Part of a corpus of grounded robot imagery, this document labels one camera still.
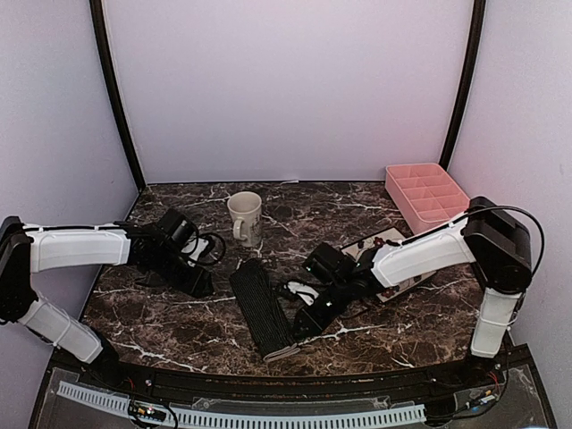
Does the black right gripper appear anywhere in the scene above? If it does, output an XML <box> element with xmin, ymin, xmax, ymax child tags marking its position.
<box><xmin>290</xmin><ymin>278</ymin><xmax>353</xmax><ymax>339</ymax></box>

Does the black striped underwear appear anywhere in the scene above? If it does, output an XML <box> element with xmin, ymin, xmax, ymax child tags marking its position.
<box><xmin>229</xmin><ymin>258</ymin><xmax>299</xmax><ymax>363</ymax></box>

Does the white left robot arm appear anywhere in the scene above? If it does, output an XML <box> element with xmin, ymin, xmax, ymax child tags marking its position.
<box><xmin>1</xmin><ymin>210</ymin><xmax>214</xmax><ymax>390</ymax></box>

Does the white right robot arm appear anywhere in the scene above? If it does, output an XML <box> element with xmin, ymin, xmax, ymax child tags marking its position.
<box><xmin>292</xmin><ymin>197</ymin><xmax>540</xmax><ymax>388</ymax></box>

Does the cream ceramic mug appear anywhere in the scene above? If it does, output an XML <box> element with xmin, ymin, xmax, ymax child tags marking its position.
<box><xmin>227</xmin><ymin>191</ymin><xmax>262</xmax><ymax>248</ymax></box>

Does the floral patterned square coaster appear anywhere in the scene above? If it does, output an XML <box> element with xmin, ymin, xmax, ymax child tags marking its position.
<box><xmin>340</xmin><ymin>226</ymin><xmax>437</xmax><ymax>305</ymax></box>

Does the pink divided organizer tray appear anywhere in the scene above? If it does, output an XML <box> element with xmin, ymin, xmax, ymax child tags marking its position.
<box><xmin>385</xmin><ymin>163</ymin><xmax>469</xmax><ymax>235</ymax></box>

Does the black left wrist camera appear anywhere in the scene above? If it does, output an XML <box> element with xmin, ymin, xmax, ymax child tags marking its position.
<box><xmin>157</xmin><ymin>208</ymin><xmax>196</xmax><ymax>248</ymax></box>

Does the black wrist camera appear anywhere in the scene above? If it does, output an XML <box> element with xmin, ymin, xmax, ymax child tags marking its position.
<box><xmin>157</xmin><ymin>208</ymin><xmax>196</xmax><ymax>248</ymax></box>
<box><xmin>302</xmin><ymin>242</ymin><xmax>356</xmax><ymax>283</ymax></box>

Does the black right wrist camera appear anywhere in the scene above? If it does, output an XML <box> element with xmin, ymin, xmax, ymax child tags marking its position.
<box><xmin>302</xmin><ymin>242</ymin><xmax>356</xmax><ymax>283</ymax></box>

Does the black table edge rail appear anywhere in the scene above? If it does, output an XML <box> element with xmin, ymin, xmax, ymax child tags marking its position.
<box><xmin>44</xmin><ymin>346</ymin><xmax>533</xmax><ymax>403</ymax></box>

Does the left circuit board with wires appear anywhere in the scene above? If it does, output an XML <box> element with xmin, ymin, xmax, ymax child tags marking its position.
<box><xmin>124</xmin><ymin>377</ymin><xmax>180</xmax><ymax>428</ymax></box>

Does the circuit board with wires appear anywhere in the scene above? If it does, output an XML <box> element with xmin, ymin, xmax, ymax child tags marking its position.
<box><xmin>124</xmin><ymin>377</ymin><xmax>180</xmax><ymax>428</ymax></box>
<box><xmin>453</xmin><ymin>368</ymin><xmax>509</xmax><ymax>419</ymax></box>

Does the white slotted cable duct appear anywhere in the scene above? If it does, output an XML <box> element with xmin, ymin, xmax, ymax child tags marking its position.
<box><xmin>55</xmin><ymin>382</ymin><xmax>426</xmax><ymax>428</ymax></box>

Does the right circuit board with wires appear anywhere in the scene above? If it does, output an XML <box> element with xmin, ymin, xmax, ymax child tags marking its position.
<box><xmin>453</xmin><ymin>368</ymin><xmax>509</xmax><ymax>419</ymax></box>

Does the black left frame post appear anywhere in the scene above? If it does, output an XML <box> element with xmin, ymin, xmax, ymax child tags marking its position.
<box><xmin>88</xmin><ymin>0</ymin><xmax>147</xmax><ymax>192</ymax></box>

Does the black frame post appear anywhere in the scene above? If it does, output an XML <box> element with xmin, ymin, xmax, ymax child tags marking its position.
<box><xmin>438</xmin><ymin>0</ymin><xmax>486</xmax><ymax>171</ymax></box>
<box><xmin>88</xmin><ymin>0</ymin><xmax>147</xmax><ymax>192</ymax></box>

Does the black right frame post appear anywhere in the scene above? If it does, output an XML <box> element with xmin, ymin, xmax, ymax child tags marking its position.
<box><xmin>438</xmin><ymin>0</ymin><xmax>486</xmax><ymax>171</ymax></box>

